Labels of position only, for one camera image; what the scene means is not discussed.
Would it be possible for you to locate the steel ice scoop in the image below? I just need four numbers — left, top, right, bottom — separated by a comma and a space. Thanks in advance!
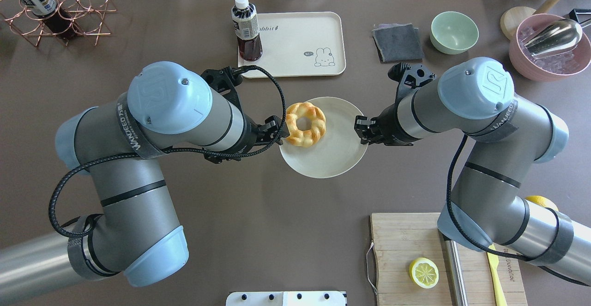
524, 18, 583, 59

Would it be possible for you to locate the twisted ring donut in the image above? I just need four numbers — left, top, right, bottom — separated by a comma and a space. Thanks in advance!
286, 102, 326, 148

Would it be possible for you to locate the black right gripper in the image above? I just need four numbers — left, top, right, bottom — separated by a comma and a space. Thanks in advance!
354, 105, 414, 146

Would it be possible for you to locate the dark tea bottle on tray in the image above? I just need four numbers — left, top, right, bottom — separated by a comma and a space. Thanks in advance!
231, 0, 263, 61

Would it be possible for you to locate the round wooden coaster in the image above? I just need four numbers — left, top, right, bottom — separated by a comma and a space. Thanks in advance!
500, 6, 536, 41

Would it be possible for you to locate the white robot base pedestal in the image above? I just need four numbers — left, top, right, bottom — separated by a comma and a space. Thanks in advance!
225, 290, 348, 306

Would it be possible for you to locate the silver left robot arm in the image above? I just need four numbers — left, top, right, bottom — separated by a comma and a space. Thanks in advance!
1, 61, 288, 306

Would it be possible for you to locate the yellow plastic knife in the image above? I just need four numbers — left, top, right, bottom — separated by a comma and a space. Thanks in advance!
486, 252, 508, 306

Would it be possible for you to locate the white shallow bowl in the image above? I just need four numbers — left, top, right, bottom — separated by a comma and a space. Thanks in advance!
279, 96, 368, 179

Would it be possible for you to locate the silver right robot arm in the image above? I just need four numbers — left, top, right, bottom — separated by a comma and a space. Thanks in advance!
354, 56, 591, 286

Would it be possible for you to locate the halved lemon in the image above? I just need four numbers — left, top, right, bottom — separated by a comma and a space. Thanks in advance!
408, 257, 439, 289

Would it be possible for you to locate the wooden cutting board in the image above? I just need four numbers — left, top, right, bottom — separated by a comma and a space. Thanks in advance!
366, 212, 528, 306

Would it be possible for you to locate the pink ice bucket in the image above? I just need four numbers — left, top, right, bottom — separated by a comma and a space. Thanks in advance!
509, 14, 590, 82

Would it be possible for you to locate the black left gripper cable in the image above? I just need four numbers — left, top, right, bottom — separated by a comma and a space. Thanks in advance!
48, 65, 287, 239

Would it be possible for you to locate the mint green bowl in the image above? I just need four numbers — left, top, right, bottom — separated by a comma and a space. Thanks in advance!
430, 11, 479, 55

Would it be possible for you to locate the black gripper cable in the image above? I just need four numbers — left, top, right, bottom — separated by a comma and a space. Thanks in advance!
446, 133, 591, 287
48, 65, 287, 239

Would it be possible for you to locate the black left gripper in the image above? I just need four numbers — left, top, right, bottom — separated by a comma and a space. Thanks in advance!
222, 115, 289, 155

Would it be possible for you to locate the grey folded cloth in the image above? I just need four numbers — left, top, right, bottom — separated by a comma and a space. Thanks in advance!
372, 24, 424, 63

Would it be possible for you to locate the bottle in wire rack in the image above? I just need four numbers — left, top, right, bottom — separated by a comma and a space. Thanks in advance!
20, 0, 78, 40

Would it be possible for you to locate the cream rabbit tray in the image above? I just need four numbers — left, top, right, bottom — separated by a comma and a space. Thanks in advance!
253, 12, 346, 78

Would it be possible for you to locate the copper wire bottle rack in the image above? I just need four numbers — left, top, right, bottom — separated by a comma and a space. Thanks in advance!
1, 0, 117, 47

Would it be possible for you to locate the yellow lemon upper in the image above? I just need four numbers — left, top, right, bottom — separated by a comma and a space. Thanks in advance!
525, 195, 559, 211

